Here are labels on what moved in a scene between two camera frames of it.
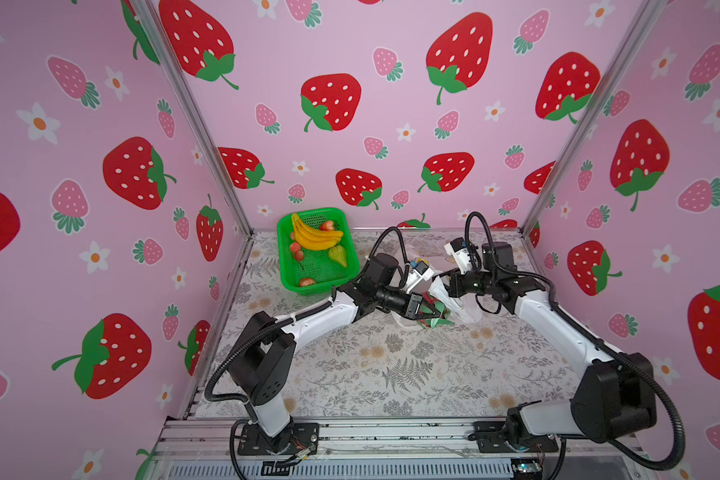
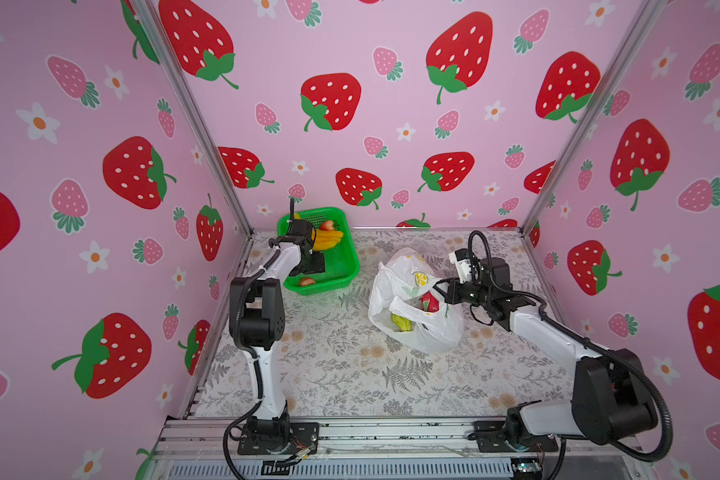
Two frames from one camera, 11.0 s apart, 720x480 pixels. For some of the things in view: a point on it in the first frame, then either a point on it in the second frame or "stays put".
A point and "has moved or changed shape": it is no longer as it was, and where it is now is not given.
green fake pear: [338, 254] to [402, 323]
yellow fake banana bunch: [313, 239] stays put
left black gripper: [416, 305] to [311, 258]
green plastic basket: [320, 271] stays put
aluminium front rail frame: [400, 448] stays put
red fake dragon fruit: [437, 321] has moved or changed shape
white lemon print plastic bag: [463, 308] has moved or changed shape
